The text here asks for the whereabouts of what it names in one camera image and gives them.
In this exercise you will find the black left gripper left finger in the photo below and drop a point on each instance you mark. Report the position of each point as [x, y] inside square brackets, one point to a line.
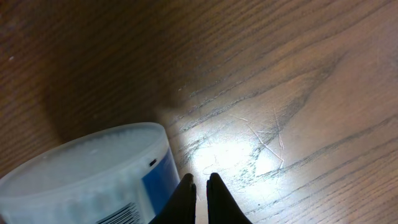
[181, 207]

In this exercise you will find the white cotton swab tub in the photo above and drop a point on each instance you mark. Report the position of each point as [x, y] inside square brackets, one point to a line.
[124, 174]

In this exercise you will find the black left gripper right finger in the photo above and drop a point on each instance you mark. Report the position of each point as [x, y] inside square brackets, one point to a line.
[222, 207]

